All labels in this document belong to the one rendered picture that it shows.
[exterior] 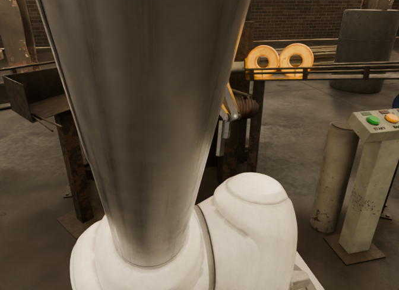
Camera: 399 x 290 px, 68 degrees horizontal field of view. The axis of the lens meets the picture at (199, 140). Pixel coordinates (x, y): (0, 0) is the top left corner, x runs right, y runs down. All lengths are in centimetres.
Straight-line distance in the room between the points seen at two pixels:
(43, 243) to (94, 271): 107
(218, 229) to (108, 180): 31
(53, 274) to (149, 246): 108
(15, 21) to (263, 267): 398
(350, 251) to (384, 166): 41
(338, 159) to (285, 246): 84
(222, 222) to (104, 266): 19
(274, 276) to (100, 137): 45
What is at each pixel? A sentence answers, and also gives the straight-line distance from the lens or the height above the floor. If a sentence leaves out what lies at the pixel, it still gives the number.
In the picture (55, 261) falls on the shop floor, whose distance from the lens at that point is 144.
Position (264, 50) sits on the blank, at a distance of 149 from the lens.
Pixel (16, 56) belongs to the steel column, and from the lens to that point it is 429.
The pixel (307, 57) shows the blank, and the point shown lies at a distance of 147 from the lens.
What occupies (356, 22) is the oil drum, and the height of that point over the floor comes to 76.
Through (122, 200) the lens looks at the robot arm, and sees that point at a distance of 24.
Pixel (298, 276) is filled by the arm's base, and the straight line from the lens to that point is 72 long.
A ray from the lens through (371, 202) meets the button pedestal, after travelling 134.
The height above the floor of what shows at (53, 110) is 60.
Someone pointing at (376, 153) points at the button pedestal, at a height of 49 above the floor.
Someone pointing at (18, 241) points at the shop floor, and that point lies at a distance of 161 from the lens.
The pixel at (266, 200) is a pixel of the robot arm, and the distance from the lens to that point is 50.
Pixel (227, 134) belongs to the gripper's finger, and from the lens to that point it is 58.
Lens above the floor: 97
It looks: 25 degrees down
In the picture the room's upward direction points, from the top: straight up
